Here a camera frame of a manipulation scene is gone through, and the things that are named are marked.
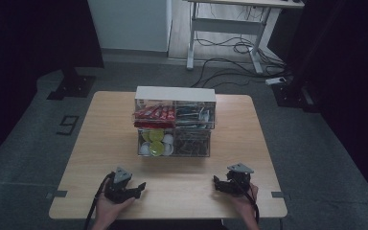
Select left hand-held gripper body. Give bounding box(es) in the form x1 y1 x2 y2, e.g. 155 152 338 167
103 166 135 205

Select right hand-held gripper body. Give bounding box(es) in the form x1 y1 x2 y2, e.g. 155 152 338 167
225 162 256 196

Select person's left hand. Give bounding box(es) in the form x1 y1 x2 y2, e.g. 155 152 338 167
94 177 136 225

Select person's right hand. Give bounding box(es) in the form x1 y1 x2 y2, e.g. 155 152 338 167
225 182 260 222

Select grey tape strip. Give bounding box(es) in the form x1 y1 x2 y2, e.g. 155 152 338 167
270 191 291 201

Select person's dark clothing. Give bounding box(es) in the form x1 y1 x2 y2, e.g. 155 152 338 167
107 218 228 230

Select yellow-green round items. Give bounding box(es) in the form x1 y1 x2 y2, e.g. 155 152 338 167
139 128 175 157

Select pile of dark brown packets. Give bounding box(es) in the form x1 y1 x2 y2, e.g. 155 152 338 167
173 128 211 157

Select pile of dark blue packets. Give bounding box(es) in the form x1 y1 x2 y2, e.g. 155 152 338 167
175 104 214 129

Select pile of red packets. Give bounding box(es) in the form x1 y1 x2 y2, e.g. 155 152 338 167
133 104 176 129

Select clear drawer organizer white top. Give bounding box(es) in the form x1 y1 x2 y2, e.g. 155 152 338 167
132 85 218 158

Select black stand base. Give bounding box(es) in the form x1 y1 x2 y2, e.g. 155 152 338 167
46 66 97 102
270 76 321 113

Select white power strip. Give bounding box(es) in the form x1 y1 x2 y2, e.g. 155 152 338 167
264 76 288 86

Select black curtain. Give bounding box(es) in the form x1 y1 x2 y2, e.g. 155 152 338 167
286 0 368 205
0 0 105 171

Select white cabinet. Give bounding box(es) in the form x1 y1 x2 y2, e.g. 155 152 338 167
87 0 173 54

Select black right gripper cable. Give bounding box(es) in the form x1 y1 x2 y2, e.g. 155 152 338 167
231 178 261 224

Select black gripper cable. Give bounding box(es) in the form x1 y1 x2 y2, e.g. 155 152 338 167
231 178 261 224
83 172 114 230

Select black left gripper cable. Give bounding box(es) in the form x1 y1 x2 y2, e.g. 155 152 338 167
83 172 114 230

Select long black floor cable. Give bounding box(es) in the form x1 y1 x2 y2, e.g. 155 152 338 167
190 57 290 89

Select coiled black floor cable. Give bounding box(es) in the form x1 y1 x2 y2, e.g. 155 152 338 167
195 35 269 56

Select white metal desk frame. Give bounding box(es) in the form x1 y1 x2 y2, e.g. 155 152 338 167
185 0 306 76

